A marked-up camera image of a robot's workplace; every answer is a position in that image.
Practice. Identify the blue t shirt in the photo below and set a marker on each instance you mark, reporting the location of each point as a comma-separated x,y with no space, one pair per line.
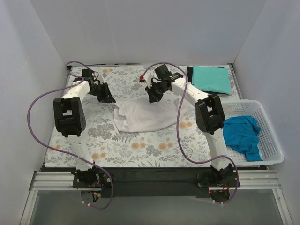
241,134

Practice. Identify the folded black t shirt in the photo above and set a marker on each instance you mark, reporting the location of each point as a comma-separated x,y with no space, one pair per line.
189,75

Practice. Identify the white t shirt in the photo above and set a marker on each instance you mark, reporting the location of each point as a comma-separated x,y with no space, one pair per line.
133,115

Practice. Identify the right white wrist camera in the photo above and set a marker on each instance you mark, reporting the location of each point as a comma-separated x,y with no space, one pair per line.
147,80

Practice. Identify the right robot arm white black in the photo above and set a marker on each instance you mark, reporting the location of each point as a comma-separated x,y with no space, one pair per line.
209,114

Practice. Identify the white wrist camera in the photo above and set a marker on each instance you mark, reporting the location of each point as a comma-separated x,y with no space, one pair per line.
147,80
99,78

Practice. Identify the white plastic basket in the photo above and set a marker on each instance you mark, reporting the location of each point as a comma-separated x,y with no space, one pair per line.
268,146

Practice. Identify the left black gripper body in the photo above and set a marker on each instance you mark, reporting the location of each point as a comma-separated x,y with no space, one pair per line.
101,89

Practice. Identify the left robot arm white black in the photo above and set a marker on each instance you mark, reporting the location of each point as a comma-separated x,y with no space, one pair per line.
70,120

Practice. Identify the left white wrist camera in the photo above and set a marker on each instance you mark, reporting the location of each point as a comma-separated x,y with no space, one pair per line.
99,78

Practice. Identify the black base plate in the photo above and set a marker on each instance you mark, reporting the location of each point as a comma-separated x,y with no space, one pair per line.
201,182

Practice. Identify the folded teal t shirt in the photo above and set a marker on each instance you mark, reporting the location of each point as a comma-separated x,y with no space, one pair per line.
212,78

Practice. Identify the aluminium frame rail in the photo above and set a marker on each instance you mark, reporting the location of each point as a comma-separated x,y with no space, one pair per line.
248,179

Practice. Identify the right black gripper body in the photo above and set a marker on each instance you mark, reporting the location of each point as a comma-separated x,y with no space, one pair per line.
154,89

